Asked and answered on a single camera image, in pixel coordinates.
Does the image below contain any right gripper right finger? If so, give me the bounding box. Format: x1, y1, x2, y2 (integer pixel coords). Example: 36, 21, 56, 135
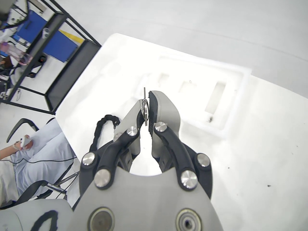
148, 90, 213, 200

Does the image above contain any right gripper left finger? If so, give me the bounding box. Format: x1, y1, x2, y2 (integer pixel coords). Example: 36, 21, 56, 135
73, 99, 146, 211

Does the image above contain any small metal key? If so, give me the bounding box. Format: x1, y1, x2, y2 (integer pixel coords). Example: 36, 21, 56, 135
142, 87, 150, 127

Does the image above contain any white foam tray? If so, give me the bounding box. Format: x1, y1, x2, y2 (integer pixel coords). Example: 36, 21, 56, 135
135, 53, 252, 139

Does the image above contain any black metal rack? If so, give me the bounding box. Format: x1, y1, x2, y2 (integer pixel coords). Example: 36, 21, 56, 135
0, 0, 102, 115

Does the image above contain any person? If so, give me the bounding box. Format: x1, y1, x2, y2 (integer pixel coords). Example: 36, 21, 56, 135
0, 121, 78, 204

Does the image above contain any black office chair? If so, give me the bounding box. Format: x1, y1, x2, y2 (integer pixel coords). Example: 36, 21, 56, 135
0, 118, 80, 211

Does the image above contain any blue panel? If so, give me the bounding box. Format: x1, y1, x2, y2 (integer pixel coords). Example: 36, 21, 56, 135
14, 13, 79, 63

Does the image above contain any black braided cable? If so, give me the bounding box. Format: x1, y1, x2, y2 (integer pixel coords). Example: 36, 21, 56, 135
89, 114, 121, 153

